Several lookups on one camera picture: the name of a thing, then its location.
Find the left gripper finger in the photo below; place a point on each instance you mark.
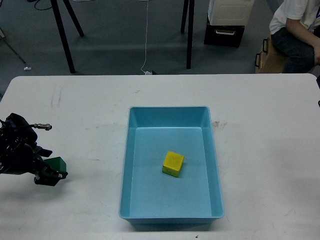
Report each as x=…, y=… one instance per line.
x=47, y=176
x=39, y=151

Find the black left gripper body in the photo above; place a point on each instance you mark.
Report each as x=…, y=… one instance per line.
x=17, y=141

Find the green block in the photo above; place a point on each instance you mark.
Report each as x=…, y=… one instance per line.
x=57, y=164

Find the yellow block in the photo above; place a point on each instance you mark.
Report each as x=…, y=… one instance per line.
x=172, y=164

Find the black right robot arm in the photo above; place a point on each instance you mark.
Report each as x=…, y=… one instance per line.
x=318, y=84

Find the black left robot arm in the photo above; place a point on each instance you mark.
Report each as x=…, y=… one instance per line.
x=42, y=126

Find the black storage box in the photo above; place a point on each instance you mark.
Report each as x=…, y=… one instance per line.
x=223, y=35

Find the blue plastic bin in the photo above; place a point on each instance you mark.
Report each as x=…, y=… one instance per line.
x=149, y=196

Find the black left tripod legs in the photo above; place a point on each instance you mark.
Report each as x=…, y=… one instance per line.
x=62, y=32

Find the black right stand legs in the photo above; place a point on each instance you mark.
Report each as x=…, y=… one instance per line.
x=188, y=12

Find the white appliance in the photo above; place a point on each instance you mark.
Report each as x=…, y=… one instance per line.
x=229, y=12

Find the wooden crate seat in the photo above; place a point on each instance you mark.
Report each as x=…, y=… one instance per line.
x=269, y=60

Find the seated person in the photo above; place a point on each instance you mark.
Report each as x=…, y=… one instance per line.
x=295, y=31

